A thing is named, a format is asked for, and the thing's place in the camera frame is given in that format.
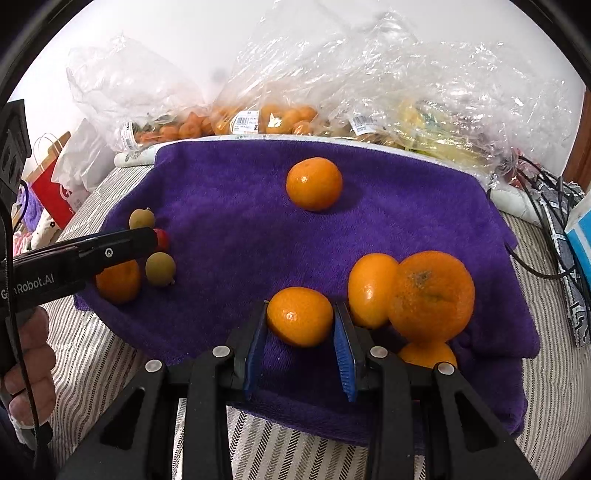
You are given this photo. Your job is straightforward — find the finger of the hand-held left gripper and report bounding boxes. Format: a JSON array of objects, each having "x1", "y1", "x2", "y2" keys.
[{"x1": 76, "y1": 226, "x2": 158, "y2": 278}]

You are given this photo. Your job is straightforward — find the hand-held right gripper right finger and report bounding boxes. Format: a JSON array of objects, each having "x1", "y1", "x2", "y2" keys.
[{"x1": 333, "y1": 301, "x2": 539, "y2": 480}]

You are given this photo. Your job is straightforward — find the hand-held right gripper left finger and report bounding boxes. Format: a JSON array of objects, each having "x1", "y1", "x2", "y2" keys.
[{"x1": 58, "y1": 300, "x2": 269, "y2": 480}]

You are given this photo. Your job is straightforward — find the small orange tangerine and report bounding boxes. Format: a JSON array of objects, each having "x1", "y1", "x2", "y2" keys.
[
  {"x1": 286, "y1": 157, "x2": 344, "y2": 212},
  {"x1": 348, "y1": 253, "x2": 400, "y2": 329},
  {"x1": 95, "y1": 260, "x2": 142, "y2": 304},
  {"x1": 398, "y1": 342, "x2": 458, "y2": 369},
  {"x1": 267, "y1": 287, "x2": 334, "y2": 348}
]

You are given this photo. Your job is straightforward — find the small green fruit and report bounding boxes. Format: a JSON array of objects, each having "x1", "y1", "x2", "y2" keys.
[
  {"x1": 145, "y1": 252, "x2": 177, "y2": 287},
  {"x1": 129, "y1": 208, "x2": 155, "y2": 230}
]

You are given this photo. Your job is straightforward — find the large rough-skinned orange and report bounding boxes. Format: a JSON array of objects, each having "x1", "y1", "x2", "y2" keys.
[{"x1": 387, "y1": 250, "x2": 476, "y2": 343}]

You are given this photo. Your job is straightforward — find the person's left hand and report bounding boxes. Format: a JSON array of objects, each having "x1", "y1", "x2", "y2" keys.
[{"x1": 2, "y1": 307, "x2": 57, "y2": 426}]

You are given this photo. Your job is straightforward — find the white floral pillow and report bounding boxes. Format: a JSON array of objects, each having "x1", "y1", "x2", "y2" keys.
[{"x1": 30, "y1": 213, "x2": 63, "y2": 247}]

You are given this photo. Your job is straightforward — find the red paper bag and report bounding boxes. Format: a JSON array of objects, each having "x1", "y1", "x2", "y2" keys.
[{"x1": 25, "y1": 133, "x2": 77, "y2": 229}]

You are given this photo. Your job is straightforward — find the white plastic bag red print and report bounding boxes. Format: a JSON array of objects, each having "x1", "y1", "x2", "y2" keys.
[{"x1": 51, "y1": 119, "x2": 116, "y2": 213}]

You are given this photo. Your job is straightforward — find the purple towel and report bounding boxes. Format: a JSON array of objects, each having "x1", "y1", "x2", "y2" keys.
[{"x1": 74, "y1": 141, "x2": 541, "y2": 446}]

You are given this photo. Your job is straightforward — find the clear bag of leafy tangerines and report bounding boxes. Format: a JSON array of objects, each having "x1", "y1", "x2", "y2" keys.
[{"x1": 67, "y1": 34, "x2": 213, "y2": 151}]

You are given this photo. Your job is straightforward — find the clear bag of yellow fruit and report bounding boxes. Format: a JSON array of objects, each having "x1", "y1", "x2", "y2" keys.
[{"x1": 383, "y1": 39, "x2": 580, "y2": 185}]

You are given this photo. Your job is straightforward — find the clear bag of red tomatoes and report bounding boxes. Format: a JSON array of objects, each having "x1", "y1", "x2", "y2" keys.
[{"x1": 489, "y1": 152, "x2": 532, "y2": 190}]

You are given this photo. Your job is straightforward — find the grey patterned cloth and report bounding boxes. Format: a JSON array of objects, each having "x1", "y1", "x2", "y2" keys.
[{"x1": 536, "y1": 178, "x2": 591, "y2": 349}]

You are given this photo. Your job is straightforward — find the blue tissue box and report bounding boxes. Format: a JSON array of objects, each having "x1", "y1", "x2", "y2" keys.
[{"x1": 564, "y1": 203, "x2": 591, "y2": 296}]

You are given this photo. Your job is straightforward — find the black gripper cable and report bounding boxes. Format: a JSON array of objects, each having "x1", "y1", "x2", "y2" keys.
[{"x1": 0, "y1": 180, "x2": 54, "y2": 450}]

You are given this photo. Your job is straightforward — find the tangled black cables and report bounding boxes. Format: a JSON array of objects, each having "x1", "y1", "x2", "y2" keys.
[{"x1": 503, "y1": 154, "x2": 585, "y2": 280}]

